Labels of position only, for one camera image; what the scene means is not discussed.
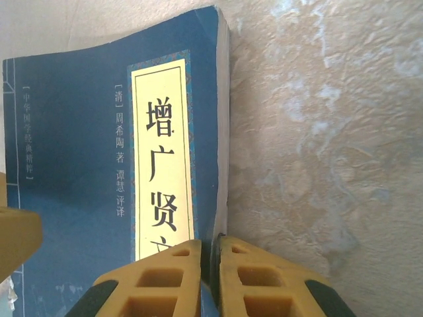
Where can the clear plastic pencil case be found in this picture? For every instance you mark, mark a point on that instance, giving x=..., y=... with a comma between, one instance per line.
x=6, y=295

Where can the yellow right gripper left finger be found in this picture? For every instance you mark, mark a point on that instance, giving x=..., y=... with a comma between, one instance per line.
x=158, y=290

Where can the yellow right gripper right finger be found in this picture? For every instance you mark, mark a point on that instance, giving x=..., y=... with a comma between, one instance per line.
x=264, y=290

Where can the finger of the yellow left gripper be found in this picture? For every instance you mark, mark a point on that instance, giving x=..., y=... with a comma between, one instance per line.
x=18, y=237

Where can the blue Chinese paperback book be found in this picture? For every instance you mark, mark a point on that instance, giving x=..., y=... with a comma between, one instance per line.
x=72, y=138

